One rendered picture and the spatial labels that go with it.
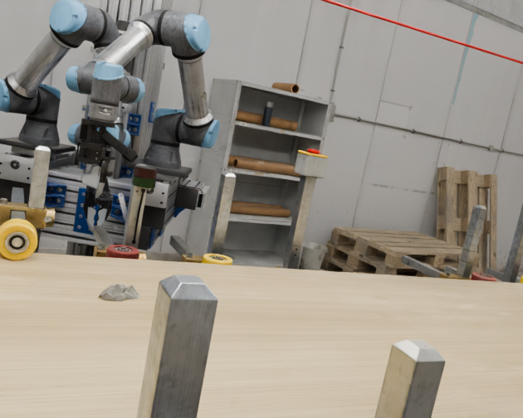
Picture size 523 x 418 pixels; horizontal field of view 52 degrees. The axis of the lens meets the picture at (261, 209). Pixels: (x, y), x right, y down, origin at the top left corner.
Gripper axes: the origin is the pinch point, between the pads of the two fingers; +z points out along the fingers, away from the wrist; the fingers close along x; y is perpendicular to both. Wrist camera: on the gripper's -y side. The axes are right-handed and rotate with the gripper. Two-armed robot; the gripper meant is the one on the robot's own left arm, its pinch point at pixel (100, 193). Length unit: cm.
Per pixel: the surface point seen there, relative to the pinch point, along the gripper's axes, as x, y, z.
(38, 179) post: 10.0, 16.4, -3.6
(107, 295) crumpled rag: 53, 3, 10
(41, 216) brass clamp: 10.7, 14.6, 5.6
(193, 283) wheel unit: 118, 9, -16
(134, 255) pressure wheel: 22.0, -7.4, 10.5
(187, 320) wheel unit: 119, 10, -14
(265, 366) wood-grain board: 80, -18, 11
